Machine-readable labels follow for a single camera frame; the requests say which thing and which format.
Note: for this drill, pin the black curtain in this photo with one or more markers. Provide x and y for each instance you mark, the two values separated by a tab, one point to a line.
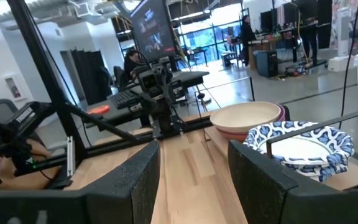
89	76

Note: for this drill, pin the orange plastic plate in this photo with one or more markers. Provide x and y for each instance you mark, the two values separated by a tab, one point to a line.
233	136

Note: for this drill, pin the white tower appliance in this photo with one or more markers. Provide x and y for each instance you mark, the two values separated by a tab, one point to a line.
340	37

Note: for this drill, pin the orange object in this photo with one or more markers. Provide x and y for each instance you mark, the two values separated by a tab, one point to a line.
99	109

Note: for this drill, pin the black metal table frame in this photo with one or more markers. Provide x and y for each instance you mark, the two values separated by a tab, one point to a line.
39	56

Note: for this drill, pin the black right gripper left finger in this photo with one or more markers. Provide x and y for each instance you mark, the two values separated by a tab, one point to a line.
141	186

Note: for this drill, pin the beige plastic plate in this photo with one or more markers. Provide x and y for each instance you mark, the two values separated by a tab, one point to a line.
244	116

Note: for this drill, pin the person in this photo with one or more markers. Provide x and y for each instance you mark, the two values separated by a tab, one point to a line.
308	31
247	37
132	63

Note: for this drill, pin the purple plastic plate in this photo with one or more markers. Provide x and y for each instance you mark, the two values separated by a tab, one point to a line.
282	112

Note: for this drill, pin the black keyboard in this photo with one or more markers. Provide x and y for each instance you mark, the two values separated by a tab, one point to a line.
123	99

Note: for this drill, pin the wall fire extinguisher cabinet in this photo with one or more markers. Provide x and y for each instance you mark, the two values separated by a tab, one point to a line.
12	87

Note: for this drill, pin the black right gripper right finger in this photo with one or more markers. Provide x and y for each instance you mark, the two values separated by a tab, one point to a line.
253	186

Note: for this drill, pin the large black screen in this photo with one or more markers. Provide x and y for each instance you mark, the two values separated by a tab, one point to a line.
152	28

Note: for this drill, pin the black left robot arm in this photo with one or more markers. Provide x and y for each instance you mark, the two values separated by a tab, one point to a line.
163	118

